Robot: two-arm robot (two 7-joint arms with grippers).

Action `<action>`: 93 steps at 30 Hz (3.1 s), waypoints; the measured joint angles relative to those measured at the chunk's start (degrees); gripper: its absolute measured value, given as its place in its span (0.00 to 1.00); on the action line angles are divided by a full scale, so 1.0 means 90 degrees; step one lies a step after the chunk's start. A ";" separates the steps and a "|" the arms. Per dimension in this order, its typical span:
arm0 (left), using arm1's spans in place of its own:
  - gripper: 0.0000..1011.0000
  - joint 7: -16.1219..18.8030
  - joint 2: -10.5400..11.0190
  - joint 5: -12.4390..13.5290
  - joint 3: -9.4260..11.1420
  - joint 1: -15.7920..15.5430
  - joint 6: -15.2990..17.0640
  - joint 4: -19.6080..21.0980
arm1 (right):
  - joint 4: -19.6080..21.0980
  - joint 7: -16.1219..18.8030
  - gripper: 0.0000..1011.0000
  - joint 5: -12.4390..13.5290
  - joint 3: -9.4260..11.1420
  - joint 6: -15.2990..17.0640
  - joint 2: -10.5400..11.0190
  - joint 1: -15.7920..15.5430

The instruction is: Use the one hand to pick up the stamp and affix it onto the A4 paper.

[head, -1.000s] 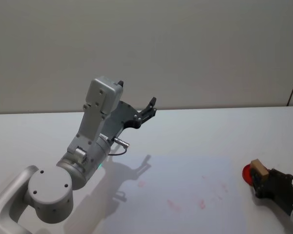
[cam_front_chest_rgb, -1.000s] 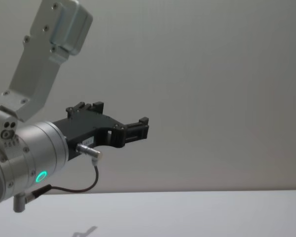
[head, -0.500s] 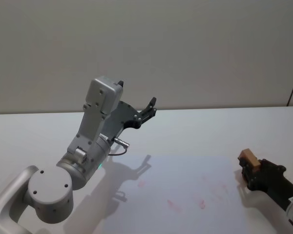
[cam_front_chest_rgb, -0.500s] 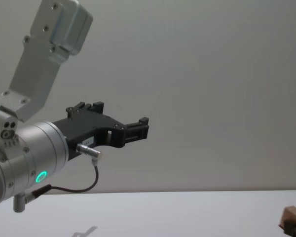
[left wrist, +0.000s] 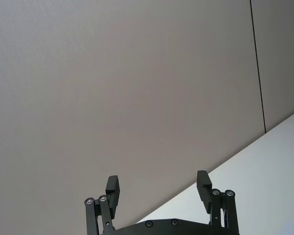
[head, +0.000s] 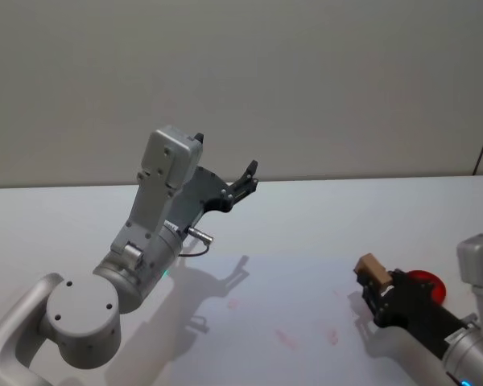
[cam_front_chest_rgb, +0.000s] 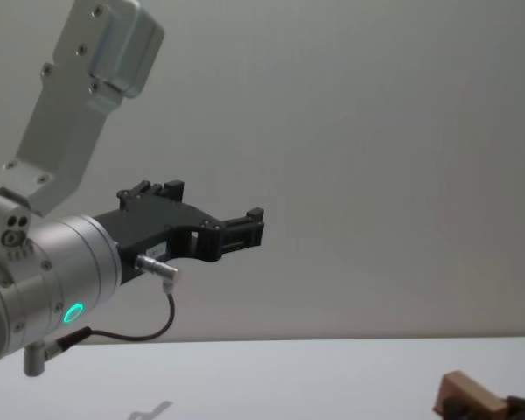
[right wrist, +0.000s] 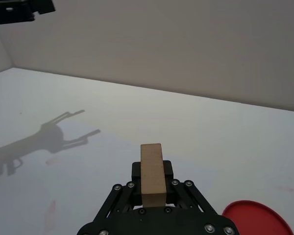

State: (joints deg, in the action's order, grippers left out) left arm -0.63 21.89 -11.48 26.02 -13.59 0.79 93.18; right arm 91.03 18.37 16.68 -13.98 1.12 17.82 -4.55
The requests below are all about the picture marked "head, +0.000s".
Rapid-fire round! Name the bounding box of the red round disc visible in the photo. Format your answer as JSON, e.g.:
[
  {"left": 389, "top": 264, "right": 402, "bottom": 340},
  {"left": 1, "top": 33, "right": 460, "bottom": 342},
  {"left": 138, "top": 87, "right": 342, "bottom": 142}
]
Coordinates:
[{"left": 407, "top": 269, "right": 448, "bottom": 307}]

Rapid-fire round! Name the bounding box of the thin dark cable silver plug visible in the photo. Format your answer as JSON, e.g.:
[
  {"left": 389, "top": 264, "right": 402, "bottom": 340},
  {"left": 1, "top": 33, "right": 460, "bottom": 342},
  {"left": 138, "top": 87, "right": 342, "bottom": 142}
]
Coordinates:
[{"left": 180, "top": 226, "right": 215, "bottom": 258}]

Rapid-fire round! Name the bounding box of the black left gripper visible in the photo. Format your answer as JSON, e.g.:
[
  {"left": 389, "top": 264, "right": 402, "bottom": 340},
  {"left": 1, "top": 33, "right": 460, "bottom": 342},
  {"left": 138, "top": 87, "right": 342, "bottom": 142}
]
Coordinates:
[{"left": 165, "top": 132, "right": 260, "bottom": 235}]

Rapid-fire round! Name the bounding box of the white table cloth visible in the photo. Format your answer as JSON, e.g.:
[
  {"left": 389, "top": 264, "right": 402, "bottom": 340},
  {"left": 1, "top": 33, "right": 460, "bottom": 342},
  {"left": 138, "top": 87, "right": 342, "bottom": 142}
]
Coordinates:
[{"left": 0, "top": 175, "right": 483, "bottom": 386}]

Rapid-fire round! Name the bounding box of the tan wooden block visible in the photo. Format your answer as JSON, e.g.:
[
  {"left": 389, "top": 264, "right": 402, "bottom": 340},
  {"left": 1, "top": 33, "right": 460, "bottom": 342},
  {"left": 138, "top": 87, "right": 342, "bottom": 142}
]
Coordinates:
[{"left": 354, "top": 253, "right": 391, "bottom": 295}]

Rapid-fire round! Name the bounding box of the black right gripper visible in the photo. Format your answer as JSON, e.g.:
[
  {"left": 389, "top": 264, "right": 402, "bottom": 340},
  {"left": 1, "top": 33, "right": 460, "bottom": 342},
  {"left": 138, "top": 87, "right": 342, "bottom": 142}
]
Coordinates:
[{"left": 353, "top": 268, "right": 469, "bottom": 361}]

